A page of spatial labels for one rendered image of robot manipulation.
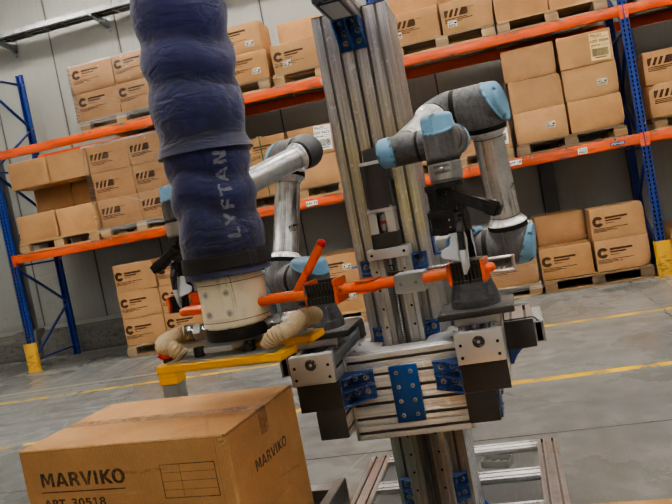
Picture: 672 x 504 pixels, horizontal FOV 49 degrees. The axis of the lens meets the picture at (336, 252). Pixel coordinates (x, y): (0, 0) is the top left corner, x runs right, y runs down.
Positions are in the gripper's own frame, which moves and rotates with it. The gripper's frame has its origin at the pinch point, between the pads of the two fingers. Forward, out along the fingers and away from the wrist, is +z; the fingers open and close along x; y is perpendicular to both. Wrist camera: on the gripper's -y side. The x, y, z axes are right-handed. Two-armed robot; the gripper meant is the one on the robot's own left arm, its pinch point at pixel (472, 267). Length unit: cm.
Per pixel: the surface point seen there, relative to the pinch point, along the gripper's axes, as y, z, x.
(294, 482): 59, 51, -7
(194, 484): 68, 38, 23
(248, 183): 50, -29, 2
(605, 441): -7, 122, -219
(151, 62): 64, -61, 12
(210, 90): 52, -52, 9
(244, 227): 51, -18, 6
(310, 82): 288, -174, -677
